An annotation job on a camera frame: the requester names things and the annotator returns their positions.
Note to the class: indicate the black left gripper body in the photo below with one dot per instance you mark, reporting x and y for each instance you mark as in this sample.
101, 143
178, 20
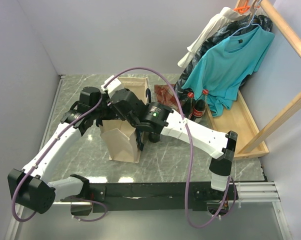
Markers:
104, 111

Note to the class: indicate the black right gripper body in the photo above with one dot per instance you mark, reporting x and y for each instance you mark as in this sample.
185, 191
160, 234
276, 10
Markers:
132, 120

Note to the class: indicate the beige canvas tote bag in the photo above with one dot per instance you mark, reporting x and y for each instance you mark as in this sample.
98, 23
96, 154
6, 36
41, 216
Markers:
122, 140

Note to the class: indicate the cola bottle red cap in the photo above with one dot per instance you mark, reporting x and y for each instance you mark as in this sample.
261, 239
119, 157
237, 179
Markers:
200, 107
187, 107
154, 137

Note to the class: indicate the cola bottle red cap front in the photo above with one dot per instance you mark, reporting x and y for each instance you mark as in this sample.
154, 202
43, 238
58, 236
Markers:
187, 107

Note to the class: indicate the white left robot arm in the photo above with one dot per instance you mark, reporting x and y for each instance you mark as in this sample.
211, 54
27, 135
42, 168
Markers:
31, 186

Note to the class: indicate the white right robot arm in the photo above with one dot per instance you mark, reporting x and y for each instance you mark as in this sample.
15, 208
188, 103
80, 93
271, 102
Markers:
160, 119

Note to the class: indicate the red plaid folded cloth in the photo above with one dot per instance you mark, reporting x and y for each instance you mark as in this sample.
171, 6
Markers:
165, 96

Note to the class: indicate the turquoise t-shirt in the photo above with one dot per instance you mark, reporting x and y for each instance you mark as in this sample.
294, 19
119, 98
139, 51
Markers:
224, 66

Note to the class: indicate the wooden clothes rack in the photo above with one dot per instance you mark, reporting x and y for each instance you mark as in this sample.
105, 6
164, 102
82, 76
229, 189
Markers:
267, 114

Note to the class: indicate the white garment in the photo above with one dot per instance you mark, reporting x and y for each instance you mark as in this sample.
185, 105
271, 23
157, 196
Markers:
221, 19

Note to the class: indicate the dark floral shirt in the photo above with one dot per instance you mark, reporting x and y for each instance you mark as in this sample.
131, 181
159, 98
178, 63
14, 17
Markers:
224, 32

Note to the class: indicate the light blue hanger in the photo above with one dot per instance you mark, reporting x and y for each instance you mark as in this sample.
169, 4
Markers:
253, 10

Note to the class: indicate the orange hanger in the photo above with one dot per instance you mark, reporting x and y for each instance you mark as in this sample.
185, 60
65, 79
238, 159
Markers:
242, 6

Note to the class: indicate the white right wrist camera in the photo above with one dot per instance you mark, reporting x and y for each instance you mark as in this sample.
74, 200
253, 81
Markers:
114, 86

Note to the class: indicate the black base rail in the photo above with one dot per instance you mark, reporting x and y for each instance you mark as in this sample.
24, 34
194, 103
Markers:
153, 196

